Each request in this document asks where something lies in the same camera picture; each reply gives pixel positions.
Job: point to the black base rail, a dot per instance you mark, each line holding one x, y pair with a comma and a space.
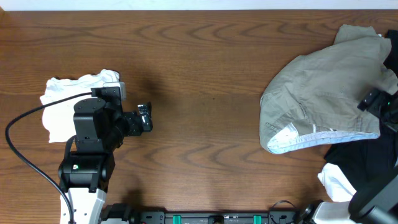
124, 214

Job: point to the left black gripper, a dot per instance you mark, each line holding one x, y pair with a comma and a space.
140, 119

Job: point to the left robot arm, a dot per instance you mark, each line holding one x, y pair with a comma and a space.
101, 126

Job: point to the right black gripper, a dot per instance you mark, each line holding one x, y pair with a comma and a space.
372, 100

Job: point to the black garment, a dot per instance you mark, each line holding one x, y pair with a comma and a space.
365, 160

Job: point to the khaki green shorts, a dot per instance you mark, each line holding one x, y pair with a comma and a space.
314, 99

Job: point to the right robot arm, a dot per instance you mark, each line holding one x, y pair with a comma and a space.
376, 201

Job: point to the white garment under pile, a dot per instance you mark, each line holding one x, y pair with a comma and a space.
337, 186

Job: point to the folded white t-shirt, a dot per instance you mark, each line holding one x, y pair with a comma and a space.
58, 119

